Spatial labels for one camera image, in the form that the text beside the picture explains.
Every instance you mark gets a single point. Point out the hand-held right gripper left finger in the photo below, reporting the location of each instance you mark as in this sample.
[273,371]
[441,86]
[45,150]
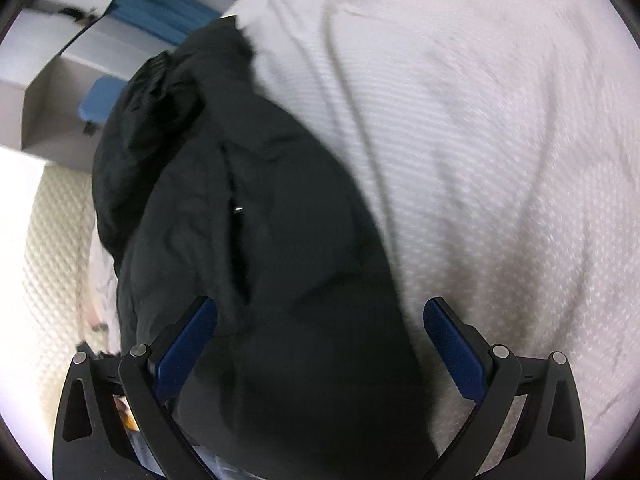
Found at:
[186,347]

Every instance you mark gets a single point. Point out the cream quilted headboard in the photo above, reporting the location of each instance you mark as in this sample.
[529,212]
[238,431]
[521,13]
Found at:
[55,270]

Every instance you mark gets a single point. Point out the light grey bed blanket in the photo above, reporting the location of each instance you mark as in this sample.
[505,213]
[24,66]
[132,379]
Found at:
[490,160]

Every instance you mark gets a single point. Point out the blue padded board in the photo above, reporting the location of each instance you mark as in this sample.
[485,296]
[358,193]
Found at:
[102,100]

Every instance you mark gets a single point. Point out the grey wardrobe cabinet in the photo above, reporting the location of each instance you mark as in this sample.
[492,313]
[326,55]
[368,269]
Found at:
[55,75]

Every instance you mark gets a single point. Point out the black puffer jacket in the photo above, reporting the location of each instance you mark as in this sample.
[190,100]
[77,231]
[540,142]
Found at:
[280,240]

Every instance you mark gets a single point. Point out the blue curtain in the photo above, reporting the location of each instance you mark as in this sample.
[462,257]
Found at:
[155,12]

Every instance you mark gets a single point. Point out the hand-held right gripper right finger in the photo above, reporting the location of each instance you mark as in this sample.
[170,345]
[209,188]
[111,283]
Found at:
[452,347]

